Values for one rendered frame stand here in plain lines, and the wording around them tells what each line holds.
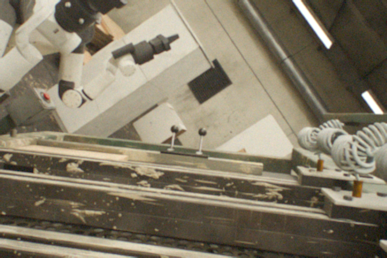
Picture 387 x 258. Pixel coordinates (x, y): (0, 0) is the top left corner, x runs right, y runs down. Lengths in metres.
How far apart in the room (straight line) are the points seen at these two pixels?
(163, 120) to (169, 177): 5.55
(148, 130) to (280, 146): 2.56
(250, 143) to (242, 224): 4.40
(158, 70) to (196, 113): 5.92
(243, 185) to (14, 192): 0.52
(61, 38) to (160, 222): 0.56
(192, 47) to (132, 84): 0.73
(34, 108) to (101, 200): 1.25
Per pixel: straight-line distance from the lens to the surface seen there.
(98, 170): 1.00
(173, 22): 3.93
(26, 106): 1.92
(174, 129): 1.55
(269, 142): 5.04
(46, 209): 0.75
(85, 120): 4.04
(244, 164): 1.48
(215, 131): 9.55
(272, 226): 0.67
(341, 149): 0.69
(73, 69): 1.59
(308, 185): 0.96
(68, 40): 1.03
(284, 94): 9.58
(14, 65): 1.06
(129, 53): 1.57
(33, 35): 1.30
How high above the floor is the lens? 1.67
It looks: 7 degrees down
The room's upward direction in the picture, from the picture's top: 57 degrees clockwise
